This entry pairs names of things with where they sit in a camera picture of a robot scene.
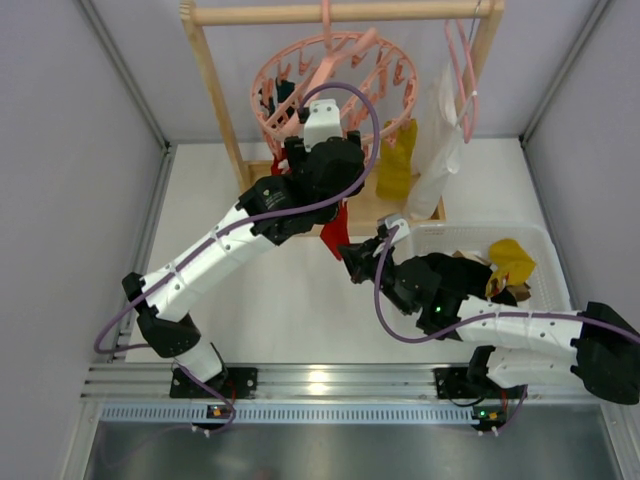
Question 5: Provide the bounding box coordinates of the pink round clip hanger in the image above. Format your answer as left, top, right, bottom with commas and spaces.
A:
250, 1, 419, 155

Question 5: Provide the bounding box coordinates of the yellow sock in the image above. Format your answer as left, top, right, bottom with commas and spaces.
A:
485, 238, 536, 298
376, 118, 418, 202

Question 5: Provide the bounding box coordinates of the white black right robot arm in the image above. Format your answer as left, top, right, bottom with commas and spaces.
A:
338, 236, 639, 405

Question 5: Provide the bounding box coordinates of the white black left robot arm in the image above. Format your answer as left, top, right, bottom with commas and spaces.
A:
122, 130, 365, 390

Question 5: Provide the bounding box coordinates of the pink clothes hanger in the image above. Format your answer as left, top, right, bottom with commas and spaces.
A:
444, 19, 478, 144

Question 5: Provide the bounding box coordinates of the wooden clothes rack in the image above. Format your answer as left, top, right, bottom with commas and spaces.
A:
179, 0, 506, 238

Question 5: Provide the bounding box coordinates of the dark green sock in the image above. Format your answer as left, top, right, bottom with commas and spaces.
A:
275, 77, 296, 107

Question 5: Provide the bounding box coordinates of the white cloth garment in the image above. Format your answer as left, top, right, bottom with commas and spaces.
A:
405, 64, 463, 220

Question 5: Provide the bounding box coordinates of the white perforated plastic basket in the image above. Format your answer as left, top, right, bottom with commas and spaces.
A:
394, 222, 572, 312

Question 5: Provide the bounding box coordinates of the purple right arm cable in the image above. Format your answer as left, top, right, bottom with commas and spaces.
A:
372, 224, 640, 436

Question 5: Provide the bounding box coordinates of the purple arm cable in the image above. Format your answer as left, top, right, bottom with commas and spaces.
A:
94, 81, 379, 357
372, 224, 640, 436

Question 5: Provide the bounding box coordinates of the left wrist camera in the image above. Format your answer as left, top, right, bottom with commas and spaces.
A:
303, 99, 343, 152

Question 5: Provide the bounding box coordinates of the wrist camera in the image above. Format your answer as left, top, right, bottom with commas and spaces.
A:
377, 213, 411, 244
303, 99, 343, 152

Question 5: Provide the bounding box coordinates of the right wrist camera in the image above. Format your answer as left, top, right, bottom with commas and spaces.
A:
377, 213, 411, 244

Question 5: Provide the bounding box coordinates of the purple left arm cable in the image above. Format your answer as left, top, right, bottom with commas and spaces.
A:
94, 81, 379, 357

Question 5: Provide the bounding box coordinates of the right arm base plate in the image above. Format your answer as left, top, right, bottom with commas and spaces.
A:
433, 367, 502, 401

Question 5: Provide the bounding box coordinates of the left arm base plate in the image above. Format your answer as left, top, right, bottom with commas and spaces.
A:
169, 367, 258, 400

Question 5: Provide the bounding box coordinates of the aluminium mounting rail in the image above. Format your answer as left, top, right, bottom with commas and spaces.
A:
79, 362, 626, 404

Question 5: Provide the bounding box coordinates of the grey slotted cable duct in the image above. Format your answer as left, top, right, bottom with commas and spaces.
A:
101, 402, 500, 425

